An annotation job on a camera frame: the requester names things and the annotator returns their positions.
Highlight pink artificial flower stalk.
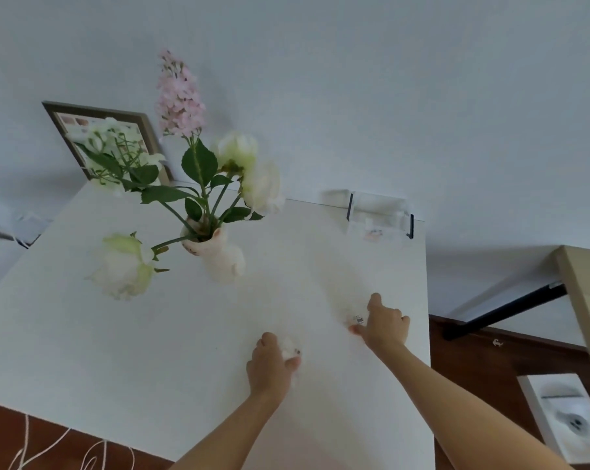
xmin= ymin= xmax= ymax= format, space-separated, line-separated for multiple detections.
xmin=156 ymin=50 xmax=220 ymax=235

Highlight clear acrylic sign holder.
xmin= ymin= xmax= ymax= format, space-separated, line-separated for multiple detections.
xmin=346 ymin=190 xmax=416 ymax=248

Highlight white artificial rose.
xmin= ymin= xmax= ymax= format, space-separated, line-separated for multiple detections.
xmin=86 ymin=232 xmax=171 ymax=302

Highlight white ceramic vase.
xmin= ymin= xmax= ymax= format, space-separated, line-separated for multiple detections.
xmin=180 ymin=217 xmax=247 ymax=284

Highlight person's right forearm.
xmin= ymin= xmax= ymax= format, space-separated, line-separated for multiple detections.
xmin=373 ymin=340 xmax=576 ymax=470

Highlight beige desk with black frame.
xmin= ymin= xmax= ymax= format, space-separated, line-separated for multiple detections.
xmin=442 ymin=245 xmax=590 ymax=393

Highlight small white fluffy ball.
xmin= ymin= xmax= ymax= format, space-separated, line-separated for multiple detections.
xmin=279 ymin=337 xmax=303 ymax=361

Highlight brown picture frame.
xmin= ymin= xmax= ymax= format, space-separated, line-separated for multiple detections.
xmin=41 ymin=101 xmax=173 ymax=187

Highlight person's right hand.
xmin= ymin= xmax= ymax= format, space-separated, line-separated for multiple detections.
xmin=350 ymin=293 xmax=411 ymax=353

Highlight person's left hand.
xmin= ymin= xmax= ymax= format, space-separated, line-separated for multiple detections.
xmin=246 ymin=332 xmax=303 ymax=405

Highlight person's left forearm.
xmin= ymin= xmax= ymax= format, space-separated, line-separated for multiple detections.
xmin=170 ymin=389 xmax=287 ymax=470

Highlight white artificial peony flower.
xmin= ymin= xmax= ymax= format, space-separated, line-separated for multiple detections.
xmin=212 ymin=131 xmax=259 ymax=175
xmin=240 ymin=160 xmax=287 ymax=217

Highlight white cords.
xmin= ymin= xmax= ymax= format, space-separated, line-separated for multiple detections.
xmin=8 ymin=413 xmax=137 ymax=470

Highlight white box with drain picture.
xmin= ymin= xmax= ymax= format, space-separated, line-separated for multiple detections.
xmin=516 ymin=373 xmax=590 ymax=466

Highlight white small-blossom flower sprig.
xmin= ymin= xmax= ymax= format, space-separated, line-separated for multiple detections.
xmin=67 ymin=117 xmax=167 ymax=197

